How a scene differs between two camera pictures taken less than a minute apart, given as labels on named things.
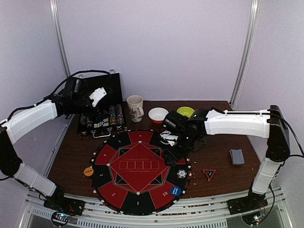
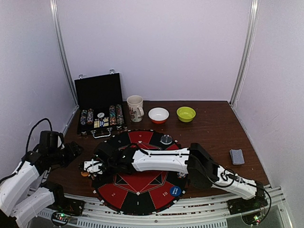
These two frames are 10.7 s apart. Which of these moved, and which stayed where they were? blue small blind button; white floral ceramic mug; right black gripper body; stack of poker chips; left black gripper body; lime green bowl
Moved: right black gripper body; left black gripper body
Stayed: stack of poker chips; lime green bowl; blue small blind button; white floral ceramic mug
